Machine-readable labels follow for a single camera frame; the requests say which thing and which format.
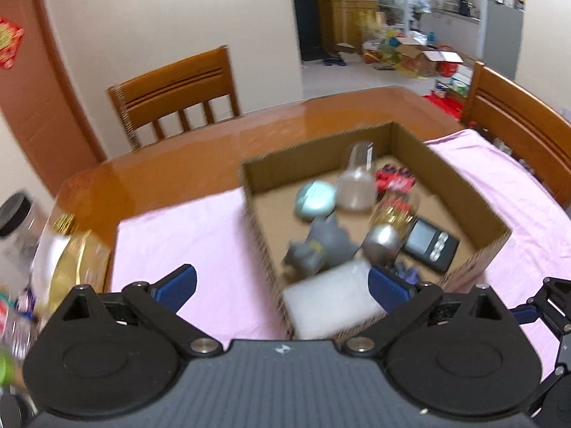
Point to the red and blue toy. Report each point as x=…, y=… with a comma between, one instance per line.
x=403, y=274

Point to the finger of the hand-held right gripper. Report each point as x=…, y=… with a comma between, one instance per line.
x=525, y=314

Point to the white translucent plastic box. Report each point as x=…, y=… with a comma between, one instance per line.
x=330, y=298

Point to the cardboard box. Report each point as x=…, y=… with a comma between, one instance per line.
x=459, y=205

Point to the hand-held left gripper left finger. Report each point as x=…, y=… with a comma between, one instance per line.
x=178, y=286

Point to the wooden chair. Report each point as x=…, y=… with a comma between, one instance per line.
x=517, y=120
x=174, y=89

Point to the grey refrigerator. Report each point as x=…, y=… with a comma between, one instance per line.
x=502, y=38

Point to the black digital timer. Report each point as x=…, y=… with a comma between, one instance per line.
x=430, y=245

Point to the wooden cabinet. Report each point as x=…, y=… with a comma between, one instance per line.
x=352, y=22

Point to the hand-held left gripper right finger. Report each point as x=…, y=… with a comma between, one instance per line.
x=386, y=289

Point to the grey toy figure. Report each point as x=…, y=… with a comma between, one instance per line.
x=323, y=245

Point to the teal oval case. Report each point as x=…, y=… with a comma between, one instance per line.
x=314, y=199

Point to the clear jar of gold pins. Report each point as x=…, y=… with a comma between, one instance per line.
x=392, y=218

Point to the green lid bottle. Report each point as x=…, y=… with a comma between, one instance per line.
x=6, y=368

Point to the pink tablecloth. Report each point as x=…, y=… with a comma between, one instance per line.
x=192, y=240

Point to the brown wooden door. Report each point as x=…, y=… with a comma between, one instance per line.
x=40, y=98

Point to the red door decoration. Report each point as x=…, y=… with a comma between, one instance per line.
x=9, y=44

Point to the gold tissue pack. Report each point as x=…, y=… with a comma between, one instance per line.
x=76, y=263

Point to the metal storage shelf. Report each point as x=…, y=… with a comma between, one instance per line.
x=392, y=0

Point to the red toy car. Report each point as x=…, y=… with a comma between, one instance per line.
x=395, y=180

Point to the clear jar with black lid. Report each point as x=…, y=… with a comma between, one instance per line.
x=18, y=227

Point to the pile of floor clutter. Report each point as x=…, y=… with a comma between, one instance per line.
x=415, y=58

